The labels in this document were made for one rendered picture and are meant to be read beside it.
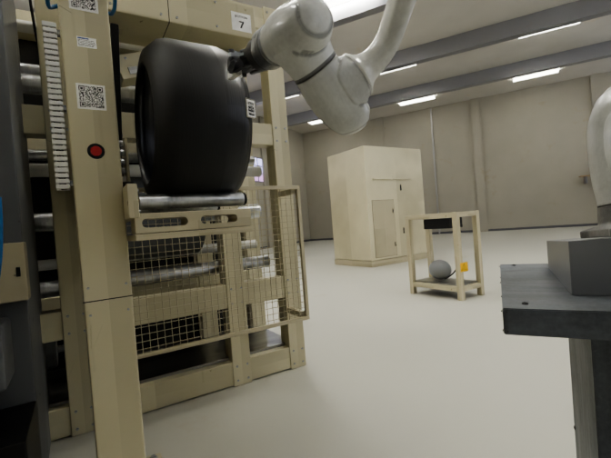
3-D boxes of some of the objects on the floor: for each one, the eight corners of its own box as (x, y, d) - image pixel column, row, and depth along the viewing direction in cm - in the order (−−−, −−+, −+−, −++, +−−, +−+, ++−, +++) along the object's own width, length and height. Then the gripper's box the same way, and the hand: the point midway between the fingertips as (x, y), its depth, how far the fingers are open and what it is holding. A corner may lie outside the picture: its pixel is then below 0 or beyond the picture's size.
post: (101, 515, 109) (25, -364, 105) (99, 489, 120) (30, -304, 117) (149, 495, 115) (80, -331, 112) (143, 472, 127) (79, -277, 123)
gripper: (292, 38, 88) (251, 64, 108) (239, 26, 81) (206, 56, 101) (292, 72, 89) (251, 91, 109) (240, 63, 82) (207, 84, 102)
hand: (234, 71), depth 102 cm, fingers closed
